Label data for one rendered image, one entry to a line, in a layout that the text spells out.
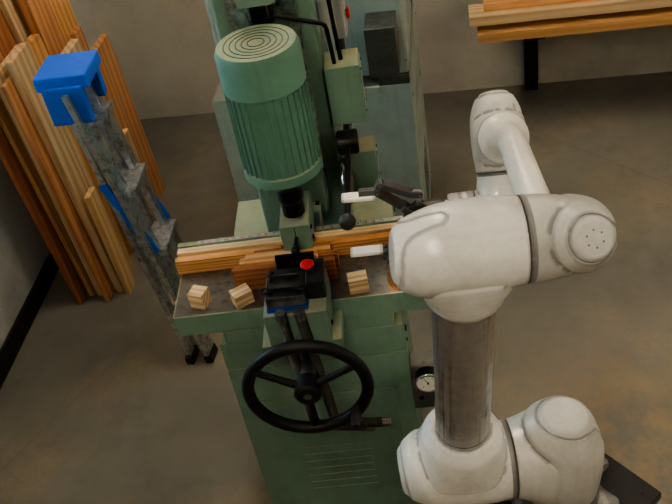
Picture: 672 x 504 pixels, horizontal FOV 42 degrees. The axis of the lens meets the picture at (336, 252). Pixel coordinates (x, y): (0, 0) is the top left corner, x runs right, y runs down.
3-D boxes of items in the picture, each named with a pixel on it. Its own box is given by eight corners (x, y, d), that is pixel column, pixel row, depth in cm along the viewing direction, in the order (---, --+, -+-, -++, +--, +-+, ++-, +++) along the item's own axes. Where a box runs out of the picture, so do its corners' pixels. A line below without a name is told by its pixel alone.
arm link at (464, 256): (516, 516, 173) (405, 529, 173) (499, 444, 184) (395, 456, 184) (547, 245, 117) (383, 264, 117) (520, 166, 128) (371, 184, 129)
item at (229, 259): (178, 275, 214) (174, 262, 212) (179, 269, 216) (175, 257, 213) (452, 242, 208) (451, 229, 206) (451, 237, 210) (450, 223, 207)
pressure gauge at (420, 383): (416, 399, 211) (413, 376, 206) (415, 387, 214) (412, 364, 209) (443, 396, 210) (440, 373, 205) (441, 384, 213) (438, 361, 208)
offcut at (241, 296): (248, 293, 205) (245, 282, 203) (255, 301, 203) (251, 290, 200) (231, 302, 204) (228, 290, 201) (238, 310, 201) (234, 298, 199)
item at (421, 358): (415, 409, 217) (412, 388, 212) (411, 372, 227) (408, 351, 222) (449, 406, 217) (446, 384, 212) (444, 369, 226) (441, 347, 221)
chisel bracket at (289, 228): (285, 256, 206) (278, 228, 200) (287, 220, 217) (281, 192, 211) (316, 253, 205) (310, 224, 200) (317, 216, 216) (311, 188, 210)
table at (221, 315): (172, 367, 199) (165, 348, 195) (188, 278, 222) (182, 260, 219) (439, 337, 193) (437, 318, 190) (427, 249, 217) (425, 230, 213)
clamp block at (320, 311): (269, 346, 195) (260, 317, 189) (272, 305, 205) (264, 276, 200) (335, 339, 194) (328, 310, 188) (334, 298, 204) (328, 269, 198)
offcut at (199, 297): (212, 299, 205) (208, 286, 203) (205, 310, 203) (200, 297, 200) (198, 297, 207) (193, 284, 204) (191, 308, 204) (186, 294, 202)
